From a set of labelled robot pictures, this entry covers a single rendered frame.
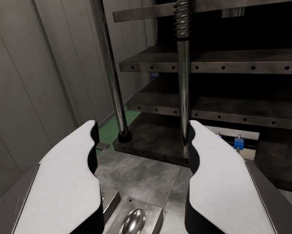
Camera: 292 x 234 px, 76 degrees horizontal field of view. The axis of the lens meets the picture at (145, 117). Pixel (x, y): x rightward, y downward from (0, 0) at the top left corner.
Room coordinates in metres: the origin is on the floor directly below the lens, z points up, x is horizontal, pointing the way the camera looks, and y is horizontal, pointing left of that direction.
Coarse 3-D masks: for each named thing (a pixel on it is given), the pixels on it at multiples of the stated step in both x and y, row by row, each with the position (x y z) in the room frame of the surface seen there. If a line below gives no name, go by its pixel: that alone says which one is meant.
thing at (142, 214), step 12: (132, 204) 0.48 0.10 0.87; (144, 204) 0.47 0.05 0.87; (120, 216) 0.44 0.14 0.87; (132, 216) 0.44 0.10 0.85; (144, 216) 0.43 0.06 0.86; (156, 216) 0.42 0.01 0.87; (120, 228) 0.39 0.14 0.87; (132, 228) 0.40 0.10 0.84; (144, 228) 0.38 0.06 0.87; (156, 228) 0.39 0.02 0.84
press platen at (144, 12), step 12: (204, 0) 0.88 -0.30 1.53; (216, 0) 0.85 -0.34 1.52; (228, 0) 0.83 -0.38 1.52; (240, 0) 0.81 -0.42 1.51; (252, 0) 0.79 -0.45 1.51; (264, 0) 0.77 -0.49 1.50; (276, 0) 0.75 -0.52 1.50; (288, 0) 0.74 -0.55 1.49; (120, 12) 1.07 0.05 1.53; (132, 12) 1.04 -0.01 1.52; (144, 12) 1.01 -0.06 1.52; (156, 12) 0.98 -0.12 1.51; (168, 12) 0.95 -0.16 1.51; (192, 12) 0.90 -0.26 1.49
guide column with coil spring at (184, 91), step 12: (180, 0) 0.85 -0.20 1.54; (180, 12) 0.85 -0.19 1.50; (180, 24) 0.85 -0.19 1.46; (180, 36) 0.85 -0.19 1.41; (180, 48) 0.85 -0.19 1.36; (180, 60) 0.85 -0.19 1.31; (180, 72) 0.85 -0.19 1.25; (180, 84) 0.85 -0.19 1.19; (180, 96) 0.86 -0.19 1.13; (180, 108) 0.86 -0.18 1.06; (180, 120) 0.87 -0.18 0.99
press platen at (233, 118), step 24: (168, 72) 1.59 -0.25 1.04; (144, 96) 1.14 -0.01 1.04; (168, 96) 1.09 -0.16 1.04; (192, 96) 1.04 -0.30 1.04; (216, 96) 0.99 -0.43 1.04; (240, 96) 0.95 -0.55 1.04; (264, 96) 0.91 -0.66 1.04; (288, 96) 0.87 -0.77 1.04; (216, 120) 0.81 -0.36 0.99; (240, 120) 0.76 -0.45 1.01; (264, 120) 0.71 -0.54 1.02; (288, 120) 0.67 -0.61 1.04
